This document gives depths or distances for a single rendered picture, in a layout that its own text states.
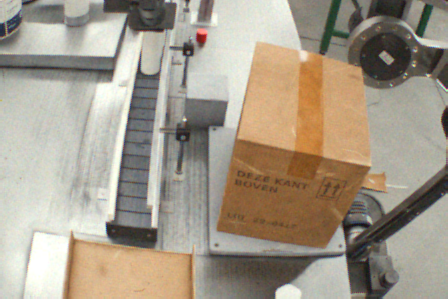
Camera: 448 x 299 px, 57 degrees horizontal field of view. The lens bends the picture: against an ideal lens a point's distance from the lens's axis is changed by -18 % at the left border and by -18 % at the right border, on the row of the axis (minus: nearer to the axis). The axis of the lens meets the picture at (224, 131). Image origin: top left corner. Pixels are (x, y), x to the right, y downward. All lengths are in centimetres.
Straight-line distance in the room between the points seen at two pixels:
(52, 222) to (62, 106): 37
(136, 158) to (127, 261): 25
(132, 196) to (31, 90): 51
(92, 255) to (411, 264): 161
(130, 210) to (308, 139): 38
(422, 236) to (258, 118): 166
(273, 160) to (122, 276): 38
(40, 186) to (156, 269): 34
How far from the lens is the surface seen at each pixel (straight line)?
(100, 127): 121
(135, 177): 103
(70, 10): 148
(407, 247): 228
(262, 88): 90
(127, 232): 98
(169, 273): 95
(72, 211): 104
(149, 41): 121
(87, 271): 95
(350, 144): 85
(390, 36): 108
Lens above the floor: 167
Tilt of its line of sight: 44 degrees down
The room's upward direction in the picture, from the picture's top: 11 degrees clockwise
